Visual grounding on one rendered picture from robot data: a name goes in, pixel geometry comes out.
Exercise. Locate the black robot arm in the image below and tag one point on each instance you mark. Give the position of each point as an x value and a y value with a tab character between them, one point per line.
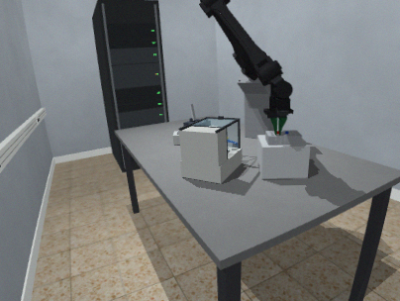
250	57

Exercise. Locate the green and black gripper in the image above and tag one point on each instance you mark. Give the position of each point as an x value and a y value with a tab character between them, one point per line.
273	117

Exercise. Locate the white analytical balance with glass draft shield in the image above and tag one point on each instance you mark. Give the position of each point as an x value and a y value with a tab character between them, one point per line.
206	152

